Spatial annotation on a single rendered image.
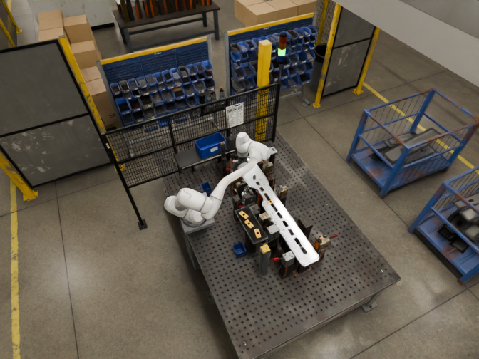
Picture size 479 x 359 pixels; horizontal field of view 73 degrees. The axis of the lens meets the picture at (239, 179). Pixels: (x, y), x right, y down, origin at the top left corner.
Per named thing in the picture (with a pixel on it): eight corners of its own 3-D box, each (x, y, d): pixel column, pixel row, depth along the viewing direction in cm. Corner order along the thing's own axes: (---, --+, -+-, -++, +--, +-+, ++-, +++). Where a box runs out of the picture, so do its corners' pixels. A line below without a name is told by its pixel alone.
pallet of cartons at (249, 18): (284, 55, 690) (291, -15, 587) (306, 73, 643) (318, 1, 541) (234, 69, 654) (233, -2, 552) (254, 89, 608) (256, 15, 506)
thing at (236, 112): (244, 123, 366) (244, 101, 343) (226, 129, 360) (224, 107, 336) (243, 122, 367) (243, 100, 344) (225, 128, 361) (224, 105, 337)
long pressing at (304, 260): (323, 258, 274) (323, 257, 273) (301, 268, 268) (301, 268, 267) (250, 154, 355) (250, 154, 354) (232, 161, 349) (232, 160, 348)
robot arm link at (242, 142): (233, 150, 255) (247, 157, 251) (232, 136, 243) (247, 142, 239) (240, 142, 261) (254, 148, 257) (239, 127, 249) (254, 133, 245)
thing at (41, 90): (123, 163, 485) (69, 30, 333) (125, 169, 476) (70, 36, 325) (27, 194, 448) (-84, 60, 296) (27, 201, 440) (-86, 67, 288)
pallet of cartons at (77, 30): (109, 86, 618) (90, 32, 538) (65, 96, 598) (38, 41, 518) (101, 57, 690) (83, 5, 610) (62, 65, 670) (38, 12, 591)
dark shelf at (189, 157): (255, 144, 365) (255, 142, 363) (179, 169, 340) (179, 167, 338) (246, 132, 378) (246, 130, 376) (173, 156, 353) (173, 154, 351)
